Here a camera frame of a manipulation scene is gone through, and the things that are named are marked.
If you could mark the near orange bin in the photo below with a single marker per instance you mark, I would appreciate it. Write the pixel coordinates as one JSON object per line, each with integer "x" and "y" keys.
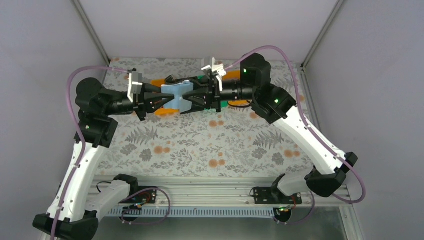
{"x": 162, "y": 111}

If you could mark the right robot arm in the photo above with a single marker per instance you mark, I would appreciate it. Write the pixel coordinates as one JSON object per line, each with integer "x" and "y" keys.
{"x": 282, "y": 110}

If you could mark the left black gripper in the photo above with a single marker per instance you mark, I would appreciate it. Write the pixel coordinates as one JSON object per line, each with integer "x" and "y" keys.
{"x": 146, "y": 98}

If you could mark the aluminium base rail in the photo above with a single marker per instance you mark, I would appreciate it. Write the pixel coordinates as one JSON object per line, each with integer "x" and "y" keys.
{"x": 213, "y": 191}

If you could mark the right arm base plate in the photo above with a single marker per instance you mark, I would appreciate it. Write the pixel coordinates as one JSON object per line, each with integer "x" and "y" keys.
{"x": 267, "y": 196}

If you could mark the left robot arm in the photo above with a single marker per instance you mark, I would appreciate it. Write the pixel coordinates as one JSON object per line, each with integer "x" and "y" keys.
{"x": 72, "y": 216}

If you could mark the orange bin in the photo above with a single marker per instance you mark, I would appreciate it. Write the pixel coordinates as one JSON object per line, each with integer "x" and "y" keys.
{"x": 236, "y": 74}
{"x": 162, "y": 111}

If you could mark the far orange bin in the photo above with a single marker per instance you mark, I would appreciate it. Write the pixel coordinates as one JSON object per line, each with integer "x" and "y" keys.
{"x": 236, "y": 74}

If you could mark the black leather card holder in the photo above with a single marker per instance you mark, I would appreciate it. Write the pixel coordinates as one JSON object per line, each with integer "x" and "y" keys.
{"x": 177, "y": 88}

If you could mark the floral table mat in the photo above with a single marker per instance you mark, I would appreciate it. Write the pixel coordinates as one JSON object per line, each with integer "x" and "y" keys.
{"x": 235, "y": 142}

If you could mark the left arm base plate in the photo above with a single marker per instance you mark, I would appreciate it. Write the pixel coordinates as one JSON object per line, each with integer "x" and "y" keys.
{"x": 144, "y": 195}

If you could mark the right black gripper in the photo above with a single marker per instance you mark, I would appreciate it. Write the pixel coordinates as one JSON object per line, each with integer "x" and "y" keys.
{"x": 212, "y": 95}

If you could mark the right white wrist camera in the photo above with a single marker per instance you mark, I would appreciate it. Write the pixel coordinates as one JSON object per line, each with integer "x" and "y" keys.
{"x": 211, "y": 68}

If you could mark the green bin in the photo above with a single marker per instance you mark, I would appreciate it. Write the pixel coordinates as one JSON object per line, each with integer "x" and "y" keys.
{"x": 224, "y": 104}

